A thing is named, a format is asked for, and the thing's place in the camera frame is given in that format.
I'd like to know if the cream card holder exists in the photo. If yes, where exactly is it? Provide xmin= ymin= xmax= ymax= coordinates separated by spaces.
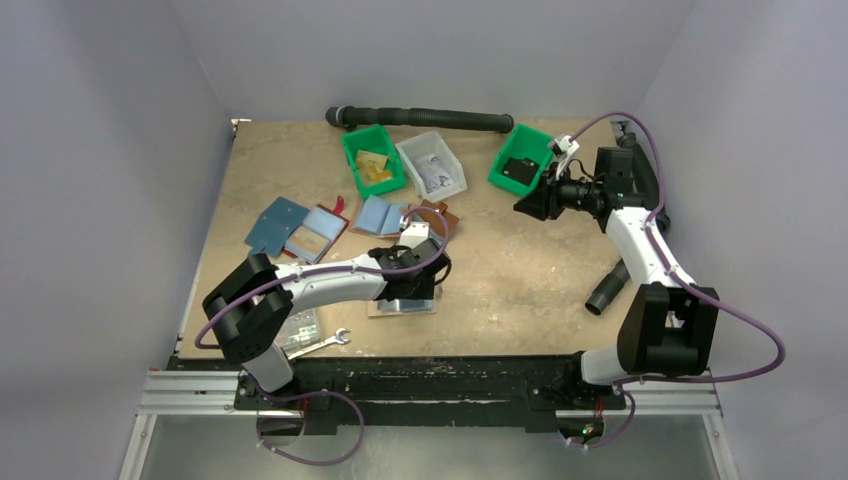
xmin=366 ymin=285 xmax=443 ymax=318

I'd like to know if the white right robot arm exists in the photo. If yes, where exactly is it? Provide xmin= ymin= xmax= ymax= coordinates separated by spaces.
xmin=514 ymin=143 xmax=718 ymax=407

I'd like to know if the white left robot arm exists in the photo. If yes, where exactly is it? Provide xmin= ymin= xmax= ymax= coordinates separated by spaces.
xmin=202 ymin=238 xmax=452 ymax=409

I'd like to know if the black card in bin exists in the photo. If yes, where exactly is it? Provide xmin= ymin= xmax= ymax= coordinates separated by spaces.
xmin=501 ymin=157 xmax=539 ymax=186

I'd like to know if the brown open card holder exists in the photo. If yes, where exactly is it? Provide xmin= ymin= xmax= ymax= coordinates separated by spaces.
xmin=400 ymin=200 xmax=460 ymax=242

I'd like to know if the pink open card holder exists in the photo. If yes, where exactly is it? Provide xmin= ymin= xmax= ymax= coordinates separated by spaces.
xmin=350 ymin=195 xmax=411 ymax=238

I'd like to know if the red open card holder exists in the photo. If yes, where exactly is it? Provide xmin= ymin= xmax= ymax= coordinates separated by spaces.
xmin=282 ymin=196 xmax=349 ymax=265

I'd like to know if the gold card upper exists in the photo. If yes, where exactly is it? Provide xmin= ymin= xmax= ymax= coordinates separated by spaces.
xmin=355 ymin=150 xmax=389 ymax=169

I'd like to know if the blue card holder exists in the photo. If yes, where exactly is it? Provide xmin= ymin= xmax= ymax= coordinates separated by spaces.
xmin=245 ymin=197 xmax=310 ymax=257

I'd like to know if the small green plastic bin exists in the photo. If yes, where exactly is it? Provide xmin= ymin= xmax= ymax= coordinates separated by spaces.
xmin=488 ymin=124 xmax=553 ymax=197

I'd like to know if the silver wrench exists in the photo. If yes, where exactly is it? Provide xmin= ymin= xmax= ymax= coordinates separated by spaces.
xmin=287 ymin=328 xmax=350 ymax=360

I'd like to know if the white translucent plastic bin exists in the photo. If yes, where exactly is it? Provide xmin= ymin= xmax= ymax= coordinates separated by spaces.
xmin=395 ymin=130 xmax=467 ymax=203

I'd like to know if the clear plastic box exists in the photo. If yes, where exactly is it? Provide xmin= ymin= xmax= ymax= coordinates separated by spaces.
xmin=275 ymin=309 xmax=321 ymax=353

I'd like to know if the large green plastic bin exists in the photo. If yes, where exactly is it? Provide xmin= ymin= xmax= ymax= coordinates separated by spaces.
xmin=341 ymin=125 xmax=406 ymax=200

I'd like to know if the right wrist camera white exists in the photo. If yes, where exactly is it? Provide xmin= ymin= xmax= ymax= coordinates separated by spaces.
xmin=548 ymin=134 xmax=580 ymax=180

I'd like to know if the right black corrugated hose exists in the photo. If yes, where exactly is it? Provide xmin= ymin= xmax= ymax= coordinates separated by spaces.
xmin=584 ymin=132 xmax=671 ymax=317

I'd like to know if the black corrugated hose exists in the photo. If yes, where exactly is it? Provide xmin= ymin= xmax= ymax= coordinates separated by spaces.
xmin=325 ymin=105 xmax=515 ymax=134
xmin=584 ymin=132 xmax=671 ymax=317

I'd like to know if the rear black corrugated hose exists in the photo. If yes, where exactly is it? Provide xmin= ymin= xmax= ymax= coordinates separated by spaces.
xmin=325 ymin=105 xmax=515 ymax=134

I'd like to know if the aluminium frame rail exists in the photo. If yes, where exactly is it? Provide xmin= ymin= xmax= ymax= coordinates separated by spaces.
xmin=120 ymin=131 xmax=738 ymax=479

